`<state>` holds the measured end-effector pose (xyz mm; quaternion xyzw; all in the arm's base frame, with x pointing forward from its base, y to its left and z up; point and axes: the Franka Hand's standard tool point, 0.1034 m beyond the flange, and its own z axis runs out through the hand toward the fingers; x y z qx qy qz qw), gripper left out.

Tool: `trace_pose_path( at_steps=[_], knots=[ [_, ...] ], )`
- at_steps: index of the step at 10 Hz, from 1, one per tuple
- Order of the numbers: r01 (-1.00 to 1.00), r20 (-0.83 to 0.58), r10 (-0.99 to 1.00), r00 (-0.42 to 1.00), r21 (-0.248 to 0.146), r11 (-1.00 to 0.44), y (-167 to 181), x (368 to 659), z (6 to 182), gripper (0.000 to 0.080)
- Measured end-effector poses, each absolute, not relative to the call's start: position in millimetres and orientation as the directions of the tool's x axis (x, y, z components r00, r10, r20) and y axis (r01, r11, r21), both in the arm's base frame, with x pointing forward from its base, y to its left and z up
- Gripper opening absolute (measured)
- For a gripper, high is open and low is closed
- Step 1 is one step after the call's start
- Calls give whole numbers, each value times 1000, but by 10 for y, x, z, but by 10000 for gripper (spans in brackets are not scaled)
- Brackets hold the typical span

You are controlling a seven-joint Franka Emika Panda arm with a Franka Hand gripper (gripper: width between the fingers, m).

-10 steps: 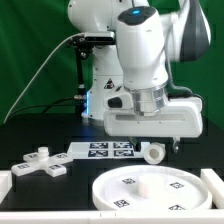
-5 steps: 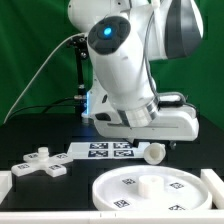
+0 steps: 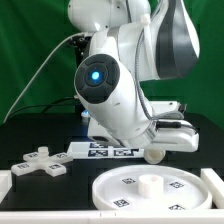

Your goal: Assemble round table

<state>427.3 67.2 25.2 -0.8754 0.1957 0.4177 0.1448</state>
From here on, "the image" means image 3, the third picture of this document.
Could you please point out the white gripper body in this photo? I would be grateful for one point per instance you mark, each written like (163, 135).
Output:
(126, 124)

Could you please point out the white round table top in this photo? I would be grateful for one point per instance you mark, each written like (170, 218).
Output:
(150, 188)

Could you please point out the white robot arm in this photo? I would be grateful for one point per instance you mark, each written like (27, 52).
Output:
(129, 43)

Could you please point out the white right border block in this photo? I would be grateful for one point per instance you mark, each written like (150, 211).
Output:
(215, 185)

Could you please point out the white border block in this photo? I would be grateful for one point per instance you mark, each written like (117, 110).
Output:
(215, 185)
(5, 183)

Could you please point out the white marker tag plate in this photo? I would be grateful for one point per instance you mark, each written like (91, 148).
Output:
(93, 150)

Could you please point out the white cross-shaped table base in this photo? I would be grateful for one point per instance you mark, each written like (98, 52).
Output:
(41, 160)

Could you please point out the white left border block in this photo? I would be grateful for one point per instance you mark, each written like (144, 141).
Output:
(5, 183)

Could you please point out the black camera stand pole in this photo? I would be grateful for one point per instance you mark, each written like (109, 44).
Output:
(79, 57)

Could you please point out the black camera on stand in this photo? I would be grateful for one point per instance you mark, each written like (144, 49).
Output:
(79, 40)

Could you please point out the white front border rail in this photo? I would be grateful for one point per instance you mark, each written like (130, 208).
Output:
(210, 216)

